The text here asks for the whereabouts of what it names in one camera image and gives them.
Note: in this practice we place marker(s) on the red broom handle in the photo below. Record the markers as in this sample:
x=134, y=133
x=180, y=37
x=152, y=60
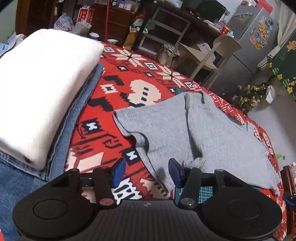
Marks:
x=106, y=21

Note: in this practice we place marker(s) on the wooden drawer chest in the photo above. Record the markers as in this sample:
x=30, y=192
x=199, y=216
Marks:
x=118, y=26

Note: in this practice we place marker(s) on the dark wooden side cabinet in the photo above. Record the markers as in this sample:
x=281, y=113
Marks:
x=287, y=180

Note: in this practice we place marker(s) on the green cutting mat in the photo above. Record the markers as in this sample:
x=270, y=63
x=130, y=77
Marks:
x=205, y=192

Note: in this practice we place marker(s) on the folded blue jeans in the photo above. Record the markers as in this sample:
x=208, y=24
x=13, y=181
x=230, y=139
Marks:
x=19, y=179

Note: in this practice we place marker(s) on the white drawer unit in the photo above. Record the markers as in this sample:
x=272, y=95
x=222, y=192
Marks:
x=162, y=27

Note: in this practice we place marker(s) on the beige plastic chair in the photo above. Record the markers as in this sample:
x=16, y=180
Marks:
x=223, y=45

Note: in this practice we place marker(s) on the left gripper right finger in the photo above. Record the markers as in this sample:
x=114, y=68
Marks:
x=236, y=211

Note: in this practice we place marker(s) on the black monitor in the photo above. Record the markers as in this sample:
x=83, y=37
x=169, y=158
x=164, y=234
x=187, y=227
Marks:
x=206, y=9

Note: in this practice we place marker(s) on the folded white towel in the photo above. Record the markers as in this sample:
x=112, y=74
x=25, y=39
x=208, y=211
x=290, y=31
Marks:
x=39, y=79

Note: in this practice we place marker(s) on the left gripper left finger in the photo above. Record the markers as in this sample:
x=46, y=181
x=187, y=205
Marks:
x=68, y=205

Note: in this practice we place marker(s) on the small christmas tree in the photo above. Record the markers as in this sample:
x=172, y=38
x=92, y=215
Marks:
x=247, y=97

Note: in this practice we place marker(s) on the blue ceramic cup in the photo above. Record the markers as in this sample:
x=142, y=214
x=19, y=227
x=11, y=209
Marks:
x=93, y=36

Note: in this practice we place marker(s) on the dark desk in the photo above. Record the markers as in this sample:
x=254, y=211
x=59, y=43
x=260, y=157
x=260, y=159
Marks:
x=197, y=28

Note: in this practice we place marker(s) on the grey polo shirt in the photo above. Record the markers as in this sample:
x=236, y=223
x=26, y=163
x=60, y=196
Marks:
x=191, y=129

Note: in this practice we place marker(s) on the white ceramic cup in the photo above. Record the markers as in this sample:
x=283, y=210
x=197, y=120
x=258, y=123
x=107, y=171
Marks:
x=112, y=41

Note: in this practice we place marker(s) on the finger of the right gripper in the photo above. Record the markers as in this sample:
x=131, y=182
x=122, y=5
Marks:
x=290, y=199

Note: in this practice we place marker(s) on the grey refrigerator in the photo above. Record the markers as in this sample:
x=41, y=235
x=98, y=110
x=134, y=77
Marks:
x=257, y=33

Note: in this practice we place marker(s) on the green christmas wall banner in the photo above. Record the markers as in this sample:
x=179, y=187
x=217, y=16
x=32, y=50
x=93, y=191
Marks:
x=283, y=65

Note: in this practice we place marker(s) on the red christmas pattern blanket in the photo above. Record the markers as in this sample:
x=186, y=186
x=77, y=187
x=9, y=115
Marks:
x=129, y=81

